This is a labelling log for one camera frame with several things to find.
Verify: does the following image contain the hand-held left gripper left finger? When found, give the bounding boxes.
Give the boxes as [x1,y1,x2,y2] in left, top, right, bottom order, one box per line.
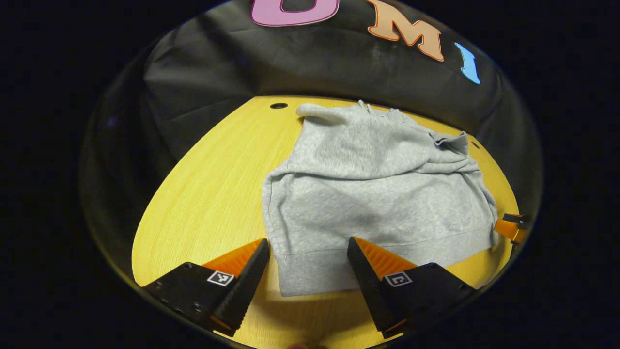
[141,238,271,337]

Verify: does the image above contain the black backdrop cloth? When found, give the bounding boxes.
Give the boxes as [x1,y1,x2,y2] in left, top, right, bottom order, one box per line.
[80,0,543,272]

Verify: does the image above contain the grey zip-neck sweatshirt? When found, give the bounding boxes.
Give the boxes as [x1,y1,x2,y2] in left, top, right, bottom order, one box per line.
[262,100,499,297]

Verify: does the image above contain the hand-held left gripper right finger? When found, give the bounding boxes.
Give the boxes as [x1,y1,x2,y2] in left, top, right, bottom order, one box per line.
[347,236,478,340]

